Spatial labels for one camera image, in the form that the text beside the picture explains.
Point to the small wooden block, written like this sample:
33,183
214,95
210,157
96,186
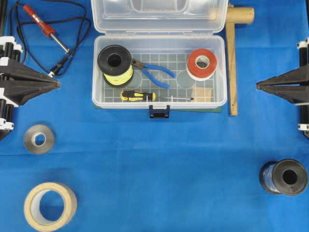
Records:
202,94

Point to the blue table cloth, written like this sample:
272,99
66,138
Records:
193,172

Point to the wooden mallet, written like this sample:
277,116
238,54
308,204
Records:
235,15

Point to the clear plastic toolbox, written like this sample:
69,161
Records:
161,34

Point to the blue wire spool black flanges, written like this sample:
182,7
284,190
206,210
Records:
288,177

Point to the beige masking tape roll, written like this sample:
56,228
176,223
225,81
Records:
50,206

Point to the yellow wire spool black flanges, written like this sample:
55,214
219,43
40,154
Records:
114,61

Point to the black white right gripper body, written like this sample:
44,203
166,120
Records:
304,109

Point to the grey tape roll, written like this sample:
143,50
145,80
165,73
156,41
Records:
39,139

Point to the yellow black screwdriver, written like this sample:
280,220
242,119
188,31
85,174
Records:
131,95

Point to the red soldering iron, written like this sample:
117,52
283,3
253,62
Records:
47,30

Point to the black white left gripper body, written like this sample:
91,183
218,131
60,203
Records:
9,49

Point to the red tape roll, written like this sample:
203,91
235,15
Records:
201,64

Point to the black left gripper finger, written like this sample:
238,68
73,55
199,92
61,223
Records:
18,93
15,69

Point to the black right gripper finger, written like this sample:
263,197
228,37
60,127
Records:
296,76
293,94

